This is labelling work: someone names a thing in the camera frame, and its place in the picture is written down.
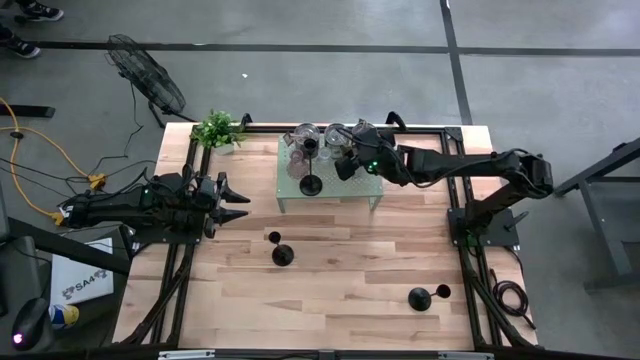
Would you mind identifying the silver ribbed candle tin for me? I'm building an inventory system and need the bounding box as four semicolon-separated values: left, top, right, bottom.
292;122;321;151

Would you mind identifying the yellow and blue ball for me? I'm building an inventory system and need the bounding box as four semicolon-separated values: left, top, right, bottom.
48;303;80;330

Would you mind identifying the black computer mouse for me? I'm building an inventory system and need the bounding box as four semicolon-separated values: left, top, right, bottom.
10;297;51;351

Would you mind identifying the yellow extension cable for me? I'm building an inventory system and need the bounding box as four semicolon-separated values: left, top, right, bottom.
0;97;108;226

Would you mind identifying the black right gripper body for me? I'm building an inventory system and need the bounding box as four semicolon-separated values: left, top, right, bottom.
351;126;402;185

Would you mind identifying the green perforated metal riser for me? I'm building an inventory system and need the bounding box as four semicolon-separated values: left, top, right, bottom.
275;133;385;214

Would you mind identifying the green potted plant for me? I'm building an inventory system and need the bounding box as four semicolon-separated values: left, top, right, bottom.
191;108;246;156

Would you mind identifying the white printed box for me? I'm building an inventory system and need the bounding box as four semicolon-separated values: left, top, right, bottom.
49;237;115;306

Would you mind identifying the black angled desk frame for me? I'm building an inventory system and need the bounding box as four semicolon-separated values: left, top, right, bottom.
551;137;640;291

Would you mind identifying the silver metal bracket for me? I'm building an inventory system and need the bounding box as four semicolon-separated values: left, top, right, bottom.
158;349;216;360
438;351;494;360

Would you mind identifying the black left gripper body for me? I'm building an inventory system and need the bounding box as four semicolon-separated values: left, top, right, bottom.
192;172;228;240

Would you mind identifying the coiled black cable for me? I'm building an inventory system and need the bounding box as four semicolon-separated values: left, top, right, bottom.
487;267;537;331

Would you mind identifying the black aluminium table frame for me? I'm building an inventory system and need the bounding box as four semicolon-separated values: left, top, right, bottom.
117;122;539;360

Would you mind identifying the black floor fan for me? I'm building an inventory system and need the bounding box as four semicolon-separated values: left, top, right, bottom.
104;33;197;129

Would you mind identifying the black metal candlestick holder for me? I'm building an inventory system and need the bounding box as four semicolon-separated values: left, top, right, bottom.
298;138;324;197
407;283;452;313
267;230;296;268

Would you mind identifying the black floor bar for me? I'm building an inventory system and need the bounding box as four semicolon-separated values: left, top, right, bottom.
0;104;57;120

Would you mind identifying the person's shoe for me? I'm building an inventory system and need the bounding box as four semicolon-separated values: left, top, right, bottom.
0;35;42;60
14;0;65;23

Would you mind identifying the black desk with grey top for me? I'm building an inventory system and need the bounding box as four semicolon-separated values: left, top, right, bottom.
0;182;132;351

